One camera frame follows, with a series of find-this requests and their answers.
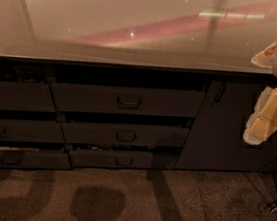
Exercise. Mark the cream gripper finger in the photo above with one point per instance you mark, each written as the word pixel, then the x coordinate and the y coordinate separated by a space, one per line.
pixel 266 57
pixel 263 121

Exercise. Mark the dark cabinet door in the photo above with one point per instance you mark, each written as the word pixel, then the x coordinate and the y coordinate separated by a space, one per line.
pixel 216 141

